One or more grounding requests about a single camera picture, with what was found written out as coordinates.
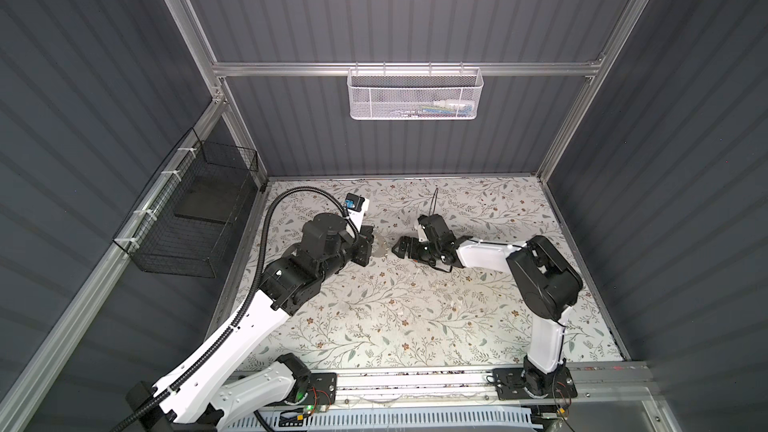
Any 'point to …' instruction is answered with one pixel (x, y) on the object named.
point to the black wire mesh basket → (183, 223)
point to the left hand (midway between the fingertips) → (372, 228)
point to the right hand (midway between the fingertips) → (405, 255)
